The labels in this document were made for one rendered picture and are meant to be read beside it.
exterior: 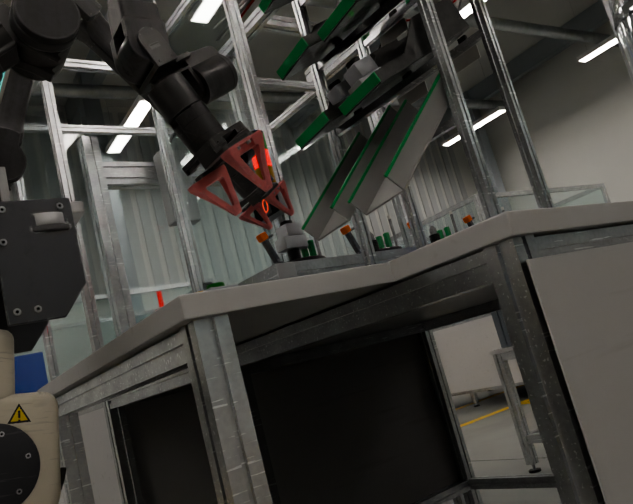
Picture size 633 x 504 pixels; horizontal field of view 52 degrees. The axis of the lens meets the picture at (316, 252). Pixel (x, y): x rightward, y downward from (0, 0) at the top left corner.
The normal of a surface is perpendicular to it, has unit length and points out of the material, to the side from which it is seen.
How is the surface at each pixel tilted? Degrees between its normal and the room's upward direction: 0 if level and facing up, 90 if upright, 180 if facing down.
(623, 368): 90
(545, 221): 90
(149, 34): 90
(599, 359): 90
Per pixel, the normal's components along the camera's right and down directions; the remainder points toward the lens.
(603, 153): -0.81, 0.11
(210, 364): 0.52, -0.29
